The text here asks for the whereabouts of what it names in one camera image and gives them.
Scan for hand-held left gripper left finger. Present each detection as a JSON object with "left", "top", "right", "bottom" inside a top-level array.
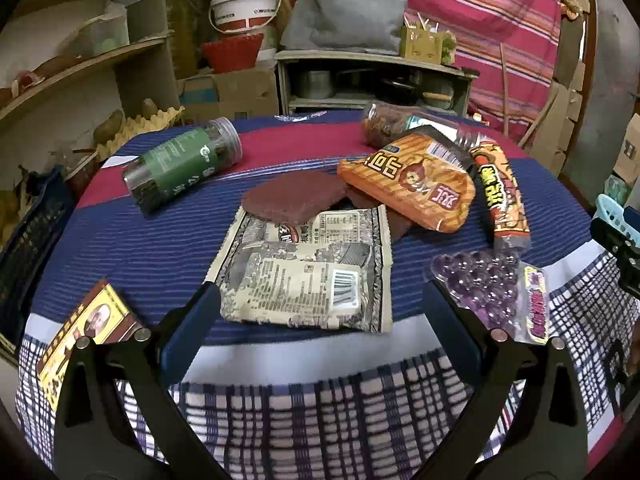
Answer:
[{"left": 52, "top": 282, "right": 231, "bottom": 480}]

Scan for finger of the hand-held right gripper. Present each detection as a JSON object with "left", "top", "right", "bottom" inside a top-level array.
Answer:
[{"left": 591, "top": 217, "right": 640, "bottom": 261}]

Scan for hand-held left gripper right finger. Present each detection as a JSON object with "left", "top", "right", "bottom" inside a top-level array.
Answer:
[{"left": 415, "top": 280, "right": 588, "bottom": 480}]

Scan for light blue plastic basket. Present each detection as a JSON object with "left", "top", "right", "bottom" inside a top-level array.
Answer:
[{"left": 594, "top": 194, "right": 640, "bottom": 241}]

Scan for purple beads packet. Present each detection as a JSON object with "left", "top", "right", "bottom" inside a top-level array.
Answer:
[{"left": 425, "top": 250, "right": 551, "bottom": 345}]

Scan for yellow brown portrait box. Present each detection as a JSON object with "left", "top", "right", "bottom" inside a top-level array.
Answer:
[{"left": 36, "top": 280, "right": 143, "bottom": 406}]

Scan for grey printed food packet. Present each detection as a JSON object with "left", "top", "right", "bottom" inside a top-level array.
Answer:
[
  {"left": 206, "top": 207, "right": 396, "bottom": 333},
  {"left": 220, "top": 241, "right": 386, "bottom": 333}
]

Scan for long orange snack packet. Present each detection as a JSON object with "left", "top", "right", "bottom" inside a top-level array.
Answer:
[{"left": 467, "top": 132, "right": 532, "bottom": 253}]

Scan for green label clear jar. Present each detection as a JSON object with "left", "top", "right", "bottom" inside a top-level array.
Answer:
[{"left": 122, "top": 116, "right": 243, "bottom": 217}]

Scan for clear packet of brown snack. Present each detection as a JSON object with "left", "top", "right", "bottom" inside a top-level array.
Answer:
[{"left": 362, "top": 101, "right": 461, "bottom": 150}]

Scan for green plastic bag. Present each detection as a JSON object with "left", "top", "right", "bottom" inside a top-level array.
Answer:
[{"left": 607, "top": 175, "right": 633, "bottom": 206}]

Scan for striped plaid tablecloth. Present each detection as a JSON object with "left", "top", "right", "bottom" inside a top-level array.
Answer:
[{"left": 15, "top": 110, "right": 640, "bottom": 480}]

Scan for leaning cardboard sheets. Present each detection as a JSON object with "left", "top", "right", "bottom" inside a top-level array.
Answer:
[{"left": 530, "top": 60, "right": 586, "bottom": 171}]

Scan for dark blue plastic crate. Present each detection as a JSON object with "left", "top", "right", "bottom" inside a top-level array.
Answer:
[{"left": 0, "top": 166, "right": 76, "bottom": 346}]

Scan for brown framed grey door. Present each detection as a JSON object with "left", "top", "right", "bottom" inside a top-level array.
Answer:
[{"left": 557, "top": 0, "right": 640, "bottom": 196}]

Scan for wooden stick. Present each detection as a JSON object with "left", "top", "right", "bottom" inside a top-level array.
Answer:
[{"left": 500, "top": 42, "right": 511, "bottom": 136}]

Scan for yellow egg tray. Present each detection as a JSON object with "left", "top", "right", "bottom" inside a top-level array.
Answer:
[{"left": 95, "top": 106, "right": 186, "bottom": 161}]

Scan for brown potato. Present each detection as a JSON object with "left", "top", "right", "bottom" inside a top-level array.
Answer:
[{"left": 93, "top": 110, "right": 125, "bottom": 145}]

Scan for brown cardboard box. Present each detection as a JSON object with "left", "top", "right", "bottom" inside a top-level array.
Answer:
[{"left": 177, "top": 66, "right": 280, "bottom": 123}]

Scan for black frying pan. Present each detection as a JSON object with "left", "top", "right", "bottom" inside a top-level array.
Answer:
[{"left": 380, "top": 77, "right": 453, "bottom": 106}]

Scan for red striped curtain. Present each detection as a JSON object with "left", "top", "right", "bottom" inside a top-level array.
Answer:
[{"left": 270, "top": 0, "right": 563, "bottom": 141}]

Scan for small steel pot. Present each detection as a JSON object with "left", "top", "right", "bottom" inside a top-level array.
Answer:
[{"left": 298, "top": 70, "right": 333, "bottom": 99}]

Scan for yellow carton with sticks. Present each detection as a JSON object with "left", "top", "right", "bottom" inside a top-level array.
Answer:
[{"left": 400, "top": 17, "right": 443, "bottom": 63}]

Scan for red plastic basket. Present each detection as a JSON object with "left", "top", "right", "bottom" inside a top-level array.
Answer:
[{"left": 201, "top": 32, "right": 265, "bottom": 73}]

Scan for low wooden shelf cabinet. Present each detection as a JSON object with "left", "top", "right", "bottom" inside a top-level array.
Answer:
[{"left": 275, "top": 50, "right": 479, "bottom": 118}]

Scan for tall wooden shelf unit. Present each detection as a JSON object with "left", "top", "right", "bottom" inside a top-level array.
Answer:
[{"left": 0, "top": 0, "right": 181, "bottom": 171}]

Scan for large yellowish oil bottle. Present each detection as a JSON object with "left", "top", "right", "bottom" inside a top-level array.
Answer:
[{"left": 165, "top": 0, "right": 201, "bottom": 81}]

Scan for translucent plastic container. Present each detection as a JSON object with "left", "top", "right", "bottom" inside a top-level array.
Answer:
[{"left": 75, "top": 2, "right": 131, "bottom": 56}]

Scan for white plastic bucket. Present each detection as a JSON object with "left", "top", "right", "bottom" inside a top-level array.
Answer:
[{"left": 209, "top": 0, "right": 283, "bottom": 35}]

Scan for grey fabric bag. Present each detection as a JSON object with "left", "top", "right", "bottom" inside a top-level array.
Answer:
[{"left": 280, "top": 0, "right": 408, "bottom": 53}]

